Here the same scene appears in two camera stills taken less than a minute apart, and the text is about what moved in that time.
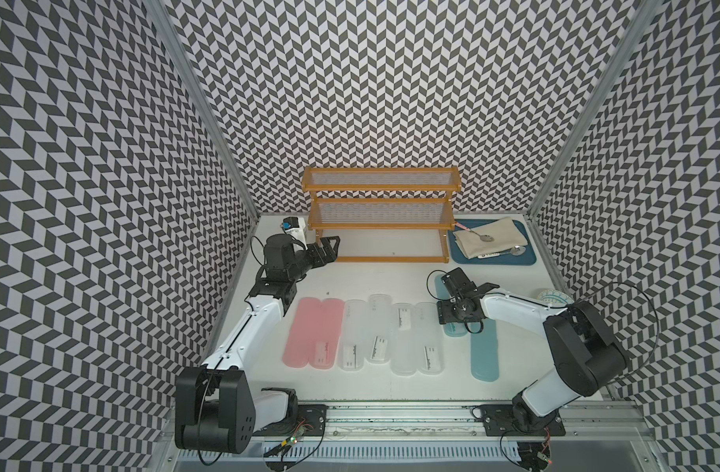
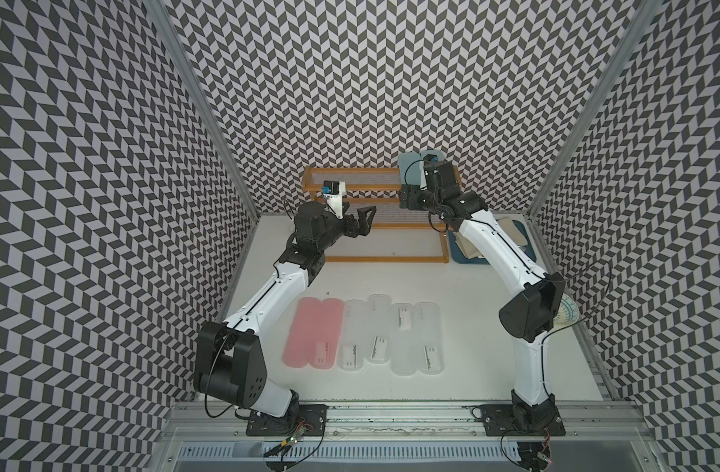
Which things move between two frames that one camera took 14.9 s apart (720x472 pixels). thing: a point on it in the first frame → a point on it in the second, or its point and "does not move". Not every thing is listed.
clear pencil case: (404, 344) does not move
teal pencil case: (442, 293) → (440, 154)
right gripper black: (446, 316) → (411, 193)
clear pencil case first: (353, 334) does not move
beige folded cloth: (505, 231) does not move
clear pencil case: (430, 340) does not move
